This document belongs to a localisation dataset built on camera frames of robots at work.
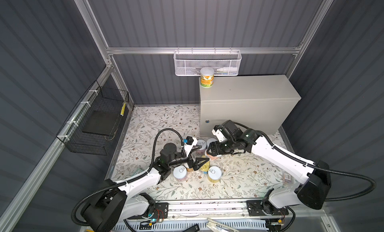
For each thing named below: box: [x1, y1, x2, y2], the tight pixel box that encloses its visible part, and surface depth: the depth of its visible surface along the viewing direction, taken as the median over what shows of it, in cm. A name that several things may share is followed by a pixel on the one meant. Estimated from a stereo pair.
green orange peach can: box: [200, 66, 215, 88], surface depth 80 cm
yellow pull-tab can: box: [207, 166, 222, 184], surface depth 82 cm
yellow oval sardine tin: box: [200, 160, 210, 172], surface depth 84 cm
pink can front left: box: [173, 165, 187, 182], surface depth 82 cm
